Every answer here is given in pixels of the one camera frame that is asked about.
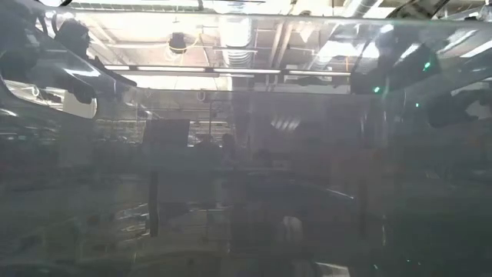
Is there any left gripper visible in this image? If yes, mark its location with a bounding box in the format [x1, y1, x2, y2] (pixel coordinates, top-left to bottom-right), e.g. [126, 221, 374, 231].
[55, 18, 138, 88]

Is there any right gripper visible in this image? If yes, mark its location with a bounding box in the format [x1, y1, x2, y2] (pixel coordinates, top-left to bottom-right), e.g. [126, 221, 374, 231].
[294, 44, 443, 95]

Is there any round dark ceiling device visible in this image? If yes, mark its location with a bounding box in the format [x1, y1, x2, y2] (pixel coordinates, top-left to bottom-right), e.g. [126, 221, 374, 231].
[168, 32, 188, 54]

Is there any dark background monitor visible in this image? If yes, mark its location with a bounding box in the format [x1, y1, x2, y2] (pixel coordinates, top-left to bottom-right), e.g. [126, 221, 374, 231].
[142, 118, 191, 149]

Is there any long ceiling light bar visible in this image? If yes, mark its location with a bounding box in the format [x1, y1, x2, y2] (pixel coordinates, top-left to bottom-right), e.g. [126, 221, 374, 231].
[103, 64, 351, 77]

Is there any person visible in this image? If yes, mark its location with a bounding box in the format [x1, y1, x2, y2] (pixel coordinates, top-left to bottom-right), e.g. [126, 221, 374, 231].
[193, 133, 223, 155]

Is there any clear plastic bin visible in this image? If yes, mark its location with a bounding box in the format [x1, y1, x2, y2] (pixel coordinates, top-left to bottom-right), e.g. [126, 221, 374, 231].
[0, 0, 492, 277]

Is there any silver ventilation duct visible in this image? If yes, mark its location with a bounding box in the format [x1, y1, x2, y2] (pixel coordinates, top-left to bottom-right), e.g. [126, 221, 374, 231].
[219, 17, 255, 68]

